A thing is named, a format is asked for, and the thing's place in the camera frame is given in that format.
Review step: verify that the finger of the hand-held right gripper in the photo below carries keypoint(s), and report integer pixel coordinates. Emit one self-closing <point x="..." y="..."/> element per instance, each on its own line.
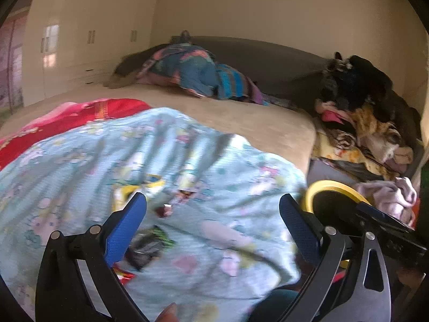
<point x="378" y="214"/>

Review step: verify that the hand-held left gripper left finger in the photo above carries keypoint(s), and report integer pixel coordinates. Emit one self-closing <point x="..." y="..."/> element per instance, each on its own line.
<point x="124" y="231"/>

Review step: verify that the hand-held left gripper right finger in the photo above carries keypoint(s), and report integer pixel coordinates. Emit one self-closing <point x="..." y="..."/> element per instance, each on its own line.
<point x="298" y="231"/>

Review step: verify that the dark green wrapper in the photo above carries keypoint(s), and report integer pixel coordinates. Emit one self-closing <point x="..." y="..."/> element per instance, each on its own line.
<point x="150" y="245"/>

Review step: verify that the yellow snack wrapper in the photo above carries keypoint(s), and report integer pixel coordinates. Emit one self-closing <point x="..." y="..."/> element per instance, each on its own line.
<point x="134" y="191"/>

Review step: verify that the red candy wrapper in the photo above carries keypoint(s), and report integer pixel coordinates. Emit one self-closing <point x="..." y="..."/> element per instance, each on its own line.
<point x="124" y="275"/>

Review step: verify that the small dark red wrapper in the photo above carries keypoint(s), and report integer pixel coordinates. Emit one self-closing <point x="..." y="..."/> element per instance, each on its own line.
<point x="164" y="210"/>

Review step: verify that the yellow rimmed black round object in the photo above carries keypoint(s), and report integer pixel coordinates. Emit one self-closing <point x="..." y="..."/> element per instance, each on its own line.
<point x="321" y="185"/>

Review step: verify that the orange snack wrapper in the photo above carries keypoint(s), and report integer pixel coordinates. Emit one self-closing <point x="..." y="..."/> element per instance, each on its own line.
<point x="182" y="197"/>

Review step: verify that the person's right hand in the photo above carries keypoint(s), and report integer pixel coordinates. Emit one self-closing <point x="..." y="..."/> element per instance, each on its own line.
<point x="410" y="278"/>

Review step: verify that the person's left hand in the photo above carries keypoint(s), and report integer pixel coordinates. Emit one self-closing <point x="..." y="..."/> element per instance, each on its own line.
<point x="168" y="313"/>

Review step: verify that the pale pink cloth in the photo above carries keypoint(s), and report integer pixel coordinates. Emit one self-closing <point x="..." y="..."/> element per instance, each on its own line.
<point x="392" y="194"/>

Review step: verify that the person's dark teal pants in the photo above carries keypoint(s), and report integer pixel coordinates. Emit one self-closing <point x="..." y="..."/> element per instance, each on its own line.
<point x="274" y="308"/>

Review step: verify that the light blue printed blanket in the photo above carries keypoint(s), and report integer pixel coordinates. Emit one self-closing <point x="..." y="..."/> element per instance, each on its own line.
<point x="83" y="161"/>

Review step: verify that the mixed clothes heap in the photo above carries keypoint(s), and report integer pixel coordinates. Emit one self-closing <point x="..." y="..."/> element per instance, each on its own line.
<point x="365" y="107"/>

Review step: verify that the red blanket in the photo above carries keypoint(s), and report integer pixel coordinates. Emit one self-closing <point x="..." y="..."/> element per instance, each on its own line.
<point x="67" y="117"/>

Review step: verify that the beige bed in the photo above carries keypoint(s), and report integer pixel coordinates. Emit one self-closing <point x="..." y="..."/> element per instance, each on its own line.
<point x="234" y="117"/>

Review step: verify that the dark olive cloth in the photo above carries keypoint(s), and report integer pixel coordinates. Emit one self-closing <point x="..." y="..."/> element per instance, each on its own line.
<point x="130" y="67"/>

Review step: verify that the grey headboard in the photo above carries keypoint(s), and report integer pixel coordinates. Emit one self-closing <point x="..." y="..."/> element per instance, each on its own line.
<point x="278" y="63"/>

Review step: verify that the blue patterned quilt bundle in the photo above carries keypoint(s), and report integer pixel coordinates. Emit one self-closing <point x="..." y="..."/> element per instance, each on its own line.
<point x="197" y="70"/>

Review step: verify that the pink door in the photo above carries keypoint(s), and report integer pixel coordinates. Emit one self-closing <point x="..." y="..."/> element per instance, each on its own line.
<point x="11" y="63"/>

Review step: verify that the cream glossy wardrobe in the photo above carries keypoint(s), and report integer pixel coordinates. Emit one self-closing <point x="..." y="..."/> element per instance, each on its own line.
<point x="94" y="23"/>

